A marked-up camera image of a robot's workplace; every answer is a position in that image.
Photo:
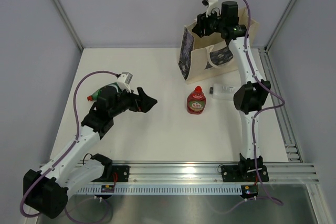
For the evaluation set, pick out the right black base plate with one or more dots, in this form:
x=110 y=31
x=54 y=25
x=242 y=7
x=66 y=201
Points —
x=231 y=173

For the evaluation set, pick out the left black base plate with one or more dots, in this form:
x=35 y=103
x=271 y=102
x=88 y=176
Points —
x=120 y=173

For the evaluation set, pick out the red Fairy dish soap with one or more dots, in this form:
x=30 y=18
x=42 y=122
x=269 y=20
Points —
x=196 y=101

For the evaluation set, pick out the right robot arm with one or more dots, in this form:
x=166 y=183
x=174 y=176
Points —
x=250 y=98

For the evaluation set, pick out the aluminium front rail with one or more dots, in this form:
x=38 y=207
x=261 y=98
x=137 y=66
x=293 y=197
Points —
x=208 y=173

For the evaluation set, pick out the green bottle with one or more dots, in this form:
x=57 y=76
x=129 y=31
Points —
x=95 y=95

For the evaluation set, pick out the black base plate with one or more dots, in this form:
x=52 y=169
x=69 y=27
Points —
x=120 y=173
x=231 y=173

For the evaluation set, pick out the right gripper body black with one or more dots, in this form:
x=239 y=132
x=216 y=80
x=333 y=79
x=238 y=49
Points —
x=211 y=24

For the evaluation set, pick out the canvas tote bag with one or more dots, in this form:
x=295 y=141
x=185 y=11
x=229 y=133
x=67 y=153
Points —
x=203 y=58

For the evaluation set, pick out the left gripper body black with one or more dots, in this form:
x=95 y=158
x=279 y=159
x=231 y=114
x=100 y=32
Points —
x=126 y=101

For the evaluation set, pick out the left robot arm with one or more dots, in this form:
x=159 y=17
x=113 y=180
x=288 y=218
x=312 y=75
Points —
x=49 y=189

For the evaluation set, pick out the clear flat bottle black cap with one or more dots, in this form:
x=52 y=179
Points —
x=222 y=92

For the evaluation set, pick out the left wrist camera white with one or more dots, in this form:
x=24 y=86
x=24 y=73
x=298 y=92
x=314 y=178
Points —
x=123 y=81

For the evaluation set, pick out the white slotted cable duct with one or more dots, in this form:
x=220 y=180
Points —
x=161 y=190

